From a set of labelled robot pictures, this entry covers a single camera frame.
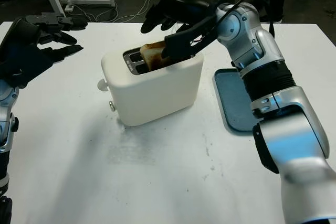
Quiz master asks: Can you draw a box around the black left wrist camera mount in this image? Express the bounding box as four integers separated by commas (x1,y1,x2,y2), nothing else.
0,45,56,90

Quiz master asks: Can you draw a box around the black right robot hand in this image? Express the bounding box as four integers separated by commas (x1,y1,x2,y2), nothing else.
140,0,218,60

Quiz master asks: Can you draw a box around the blue rectangular tray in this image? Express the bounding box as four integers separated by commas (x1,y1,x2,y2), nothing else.
212,68,255,133

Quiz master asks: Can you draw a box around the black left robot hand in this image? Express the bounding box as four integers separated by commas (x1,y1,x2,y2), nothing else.
0,13,89,63

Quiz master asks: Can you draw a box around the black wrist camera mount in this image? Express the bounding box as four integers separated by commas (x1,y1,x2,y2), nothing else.
0,45,56,90
164,15,220,53

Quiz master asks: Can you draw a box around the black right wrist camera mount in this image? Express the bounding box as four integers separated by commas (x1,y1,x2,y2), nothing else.
164,15,220,53

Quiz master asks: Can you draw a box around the cream white toaster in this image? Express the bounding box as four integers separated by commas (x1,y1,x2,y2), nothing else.
96,42,204,127

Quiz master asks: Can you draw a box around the browned toast slice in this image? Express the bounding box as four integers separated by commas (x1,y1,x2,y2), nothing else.
140,41,172,72

